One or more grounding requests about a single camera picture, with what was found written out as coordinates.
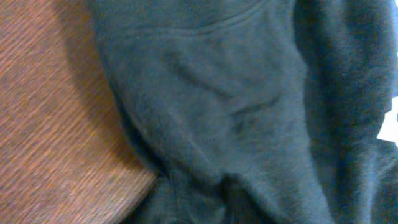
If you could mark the dark green Nike t-shirt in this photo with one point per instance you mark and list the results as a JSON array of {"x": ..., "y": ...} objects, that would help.
[{"x": 255, "y": 111}]

